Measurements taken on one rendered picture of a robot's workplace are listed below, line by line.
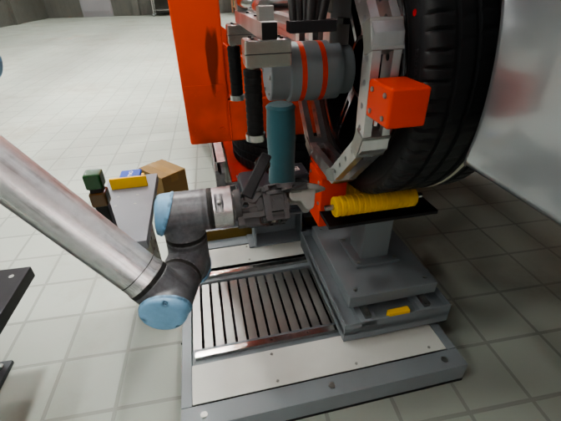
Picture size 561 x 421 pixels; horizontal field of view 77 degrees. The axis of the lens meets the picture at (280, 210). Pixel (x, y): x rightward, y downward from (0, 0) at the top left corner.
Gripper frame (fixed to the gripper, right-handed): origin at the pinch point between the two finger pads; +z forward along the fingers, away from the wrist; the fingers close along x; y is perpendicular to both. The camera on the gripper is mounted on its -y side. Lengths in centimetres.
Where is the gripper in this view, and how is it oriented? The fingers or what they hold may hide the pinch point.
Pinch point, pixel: (319, 186)
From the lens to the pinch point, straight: 83.2
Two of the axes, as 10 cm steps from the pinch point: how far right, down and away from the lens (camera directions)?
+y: 1.6, 9.7, -2.0
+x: 1.5, -2.2, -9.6
